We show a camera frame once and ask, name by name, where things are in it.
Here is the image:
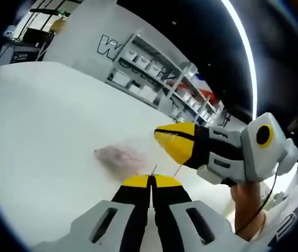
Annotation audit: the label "red blue item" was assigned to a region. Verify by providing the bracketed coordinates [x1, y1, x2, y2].
[175, 72, 214, 98]

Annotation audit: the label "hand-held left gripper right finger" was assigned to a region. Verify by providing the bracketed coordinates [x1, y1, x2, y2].
[150, 173, 244, 252]

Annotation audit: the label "person's right hand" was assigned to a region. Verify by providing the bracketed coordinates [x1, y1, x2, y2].
[231, 181, 267, 219]

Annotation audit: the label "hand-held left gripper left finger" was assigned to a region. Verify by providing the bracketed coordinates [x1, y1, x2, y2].
[31, 174, 153, 252]

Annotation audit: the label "grey printed panel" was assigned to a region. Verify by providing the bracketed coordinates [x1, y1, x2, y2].
[42, 0, 141, 86]

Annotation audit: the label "white ceiling light strip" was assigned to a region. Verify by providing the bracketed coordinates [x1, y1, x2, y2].
[221, 0, 258, 118]

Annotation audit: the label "small white appliance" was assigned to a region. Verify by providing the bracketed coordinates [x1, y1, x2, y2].
[3, 25, 18, 40]

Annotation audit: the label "rows of white storage bins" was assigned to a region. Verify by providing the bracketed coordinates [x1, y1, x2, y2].
[111, 49, 217, 123]

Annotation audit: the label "black cabinet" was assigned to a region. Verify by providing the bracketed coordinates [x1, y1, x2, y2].
[23, 27, 55, 47]

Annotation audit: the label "grey storage shelf unit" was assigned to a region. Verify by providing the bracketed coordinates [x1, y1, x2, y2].
[104, 33, 224, 124]

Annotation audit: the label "dark low counter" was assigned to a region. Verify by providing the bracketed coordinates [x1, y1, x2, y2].
[0, 43, 49, 69]

